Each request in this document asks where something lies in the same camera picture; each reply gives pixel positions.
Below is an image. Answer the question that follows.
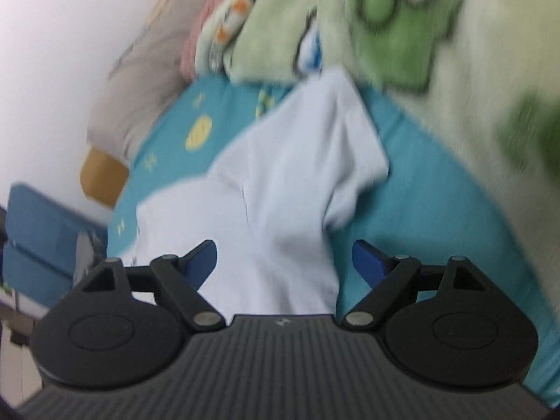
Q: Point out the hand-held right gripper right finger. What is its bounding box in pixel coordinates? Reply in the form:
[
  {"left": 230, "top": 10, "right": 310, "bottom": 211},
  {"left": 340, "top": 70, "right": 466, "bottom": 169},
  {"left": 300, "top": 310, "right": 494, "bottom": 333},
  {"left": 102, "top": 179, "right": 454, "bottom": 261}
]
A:
[{"left": 342, "top": 240, "right": 491, "bottom": 331}]

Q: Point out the pink fluffy blanket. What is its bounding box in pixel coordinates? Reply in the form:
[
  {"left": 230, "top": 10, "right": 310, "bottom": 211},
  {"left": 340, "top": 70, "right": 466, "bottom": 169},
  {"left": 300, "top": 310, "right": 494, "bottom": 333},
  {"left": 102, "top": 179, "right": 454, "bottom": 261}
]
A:
[{"left": 181, "top": 0, "right": 272, "bottom": 82}]

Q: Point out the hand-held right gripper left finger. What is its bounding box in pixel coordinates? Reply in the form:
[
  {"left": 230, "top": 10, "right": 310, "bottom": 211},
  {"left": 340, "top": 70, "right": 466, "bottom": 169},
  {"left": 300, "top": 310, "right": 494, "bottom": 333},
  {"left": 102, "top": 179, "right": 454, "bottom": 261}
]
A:
[{"left": 79, "top": 240, "right": 226, "bottom": 332}]

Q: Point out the blue covered chair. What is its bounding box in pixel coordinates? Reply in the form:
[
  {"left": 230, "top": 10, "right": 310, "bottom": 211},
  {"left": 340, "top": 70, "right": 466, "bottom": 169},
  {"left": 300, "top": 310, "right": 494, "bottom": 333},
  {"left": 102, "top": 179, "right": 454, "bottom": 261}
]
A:
[
  {"left": 2, "top": 240, "right": 84, "bottom": 311},
  {"left": 8, "top": 181, "right": 108, "bottom": 252}
]

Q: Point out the white t-shirt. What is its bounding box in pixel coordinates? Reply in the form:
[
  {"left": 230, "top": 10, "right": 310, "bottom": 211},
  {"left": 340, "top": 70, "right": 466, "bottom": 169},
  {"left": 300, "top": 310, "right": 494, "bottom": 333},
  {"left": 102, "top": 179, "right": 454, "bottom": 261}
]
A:
[{"left": 120, "top": 66, "right": 390, "bottom": 316}]

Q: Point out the mustard yellow headboard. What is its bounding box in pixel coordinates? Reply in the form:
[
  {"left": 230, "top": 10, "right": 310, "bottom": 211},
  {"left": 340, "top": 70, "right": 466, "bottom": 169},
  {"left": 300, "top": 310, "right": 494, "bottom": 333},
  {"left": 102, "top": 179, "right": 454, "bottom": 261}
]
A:
[{"left": 79, "top": 148, "right": 131, "bottom": 208}]

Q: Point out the grey pillow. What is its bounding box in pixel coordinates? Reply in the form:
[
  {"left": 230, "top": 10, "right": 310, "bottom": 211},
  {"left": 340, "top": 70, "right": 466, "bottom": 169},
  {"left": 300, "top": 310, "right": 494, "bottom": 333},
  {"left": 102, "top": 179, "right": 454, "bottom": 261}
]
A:
[{"left": 86, "top": 0, "right": 219, "bottom": 162}]

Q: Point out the grey seat cushion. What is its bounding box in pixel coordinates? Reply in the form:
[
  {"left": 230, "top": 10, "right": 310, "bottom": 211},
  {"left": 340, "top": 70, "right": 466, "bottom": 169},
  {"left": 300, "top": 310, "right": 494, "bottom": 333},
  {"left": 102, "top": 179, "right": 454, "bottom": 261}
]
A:
[{"left": 74, "top": 230, "right": 108, "bottom": 281}]

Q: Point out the green cartoon printed blanket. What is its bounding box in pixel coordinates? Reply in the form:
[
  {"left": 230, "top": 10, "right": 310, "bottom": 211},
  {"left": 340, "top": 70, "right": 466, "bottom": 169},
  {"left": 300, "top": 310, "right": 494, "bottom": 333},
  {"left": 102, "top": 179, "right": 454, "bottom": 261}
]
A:
[{"left": 195, "top": 0, "right": 560, "bottom": 403}]

